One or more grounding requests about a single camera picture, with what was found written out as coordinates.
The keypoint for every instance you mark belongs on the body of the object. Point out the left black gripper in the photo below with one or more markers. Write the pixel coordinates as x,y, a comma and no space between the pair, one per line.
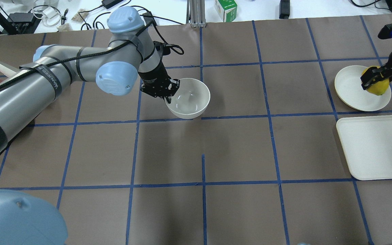
152,78

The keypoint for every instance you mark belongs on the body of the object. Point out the yellow lemon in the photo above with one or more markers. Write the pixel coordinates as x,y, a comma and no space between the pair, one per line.
379,88

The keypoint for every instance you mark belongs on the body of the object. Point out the white bowl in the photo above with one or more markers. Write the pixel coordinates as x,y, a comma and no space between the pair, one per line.
190,100

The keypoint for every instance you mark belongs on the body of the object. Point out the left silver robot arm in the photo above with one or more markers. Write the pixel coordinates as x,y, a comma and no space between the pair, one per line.
131,54

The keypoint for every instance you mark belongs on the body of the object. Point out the white round plate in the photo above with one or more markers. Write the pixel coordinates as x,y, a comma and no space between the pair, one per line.
348,88

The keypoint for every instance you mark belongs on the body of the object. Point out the white rectangular tray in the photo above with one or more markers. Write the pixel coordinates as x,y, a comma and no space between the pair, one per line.
367,146

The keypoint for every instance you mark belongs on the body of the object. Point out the green white box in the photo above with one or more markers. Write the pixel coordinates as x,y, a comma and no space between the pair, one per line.
227,9

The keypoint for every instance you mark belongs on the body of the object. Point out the black power adapter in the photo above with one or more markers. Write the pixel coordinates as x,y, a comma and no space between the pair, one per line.
284,9

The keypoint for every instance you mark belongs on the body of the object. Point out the cream plate in rack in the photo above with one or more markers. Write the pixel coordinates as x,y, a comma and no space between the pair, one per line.
8,70

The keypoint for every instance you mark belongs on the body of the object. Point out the aluminium frame post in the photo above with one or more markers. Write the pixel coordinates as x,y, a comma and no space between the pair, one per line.
196,13

